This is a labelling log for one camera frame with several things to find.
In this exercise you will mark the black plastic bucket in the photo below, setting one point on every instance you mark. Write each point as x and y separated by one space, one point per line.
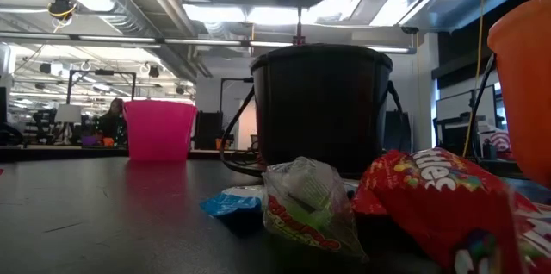
320 106

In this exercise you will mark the clear candy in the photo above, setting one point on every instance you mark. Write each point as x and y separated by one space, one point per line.
310 205

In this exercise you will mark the white blue Hershey's bar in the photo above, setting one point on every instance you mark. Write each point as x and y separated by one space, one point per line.
228 205

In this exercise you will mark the orange plastic bucket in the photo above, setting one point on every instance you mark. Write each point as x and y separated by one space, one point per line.
525 93

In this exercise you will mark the black upright panel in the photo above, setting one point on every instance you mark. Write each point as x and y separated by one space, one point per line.
208 129
398 132

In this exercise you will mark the red desk lamp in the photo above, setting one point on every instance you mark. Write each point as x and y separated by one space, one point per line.
299 40

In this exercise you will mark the long ceiling strip light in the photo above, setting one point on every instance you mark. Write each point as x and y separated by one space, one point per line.
224 42
116 39

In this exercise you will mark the pink plastic bucket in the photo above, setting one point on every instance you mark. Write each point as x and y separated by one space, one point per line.
159 132

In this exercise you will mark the person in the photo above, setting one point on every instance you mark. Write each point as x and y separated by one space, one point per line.
113 121

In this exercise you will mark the small orange object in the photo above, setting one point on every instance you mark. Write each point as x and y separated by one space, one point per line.
108 141

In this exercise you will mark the purple bowl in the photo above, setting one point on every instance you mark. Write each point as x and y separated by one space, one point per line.
89 141

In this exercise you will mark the red white striped object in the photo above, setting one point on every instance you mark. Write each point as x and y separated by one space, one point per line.
501 140

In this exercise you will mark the black metal gantry frame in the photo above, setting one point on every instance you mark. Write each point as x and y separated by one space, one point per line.
234 79

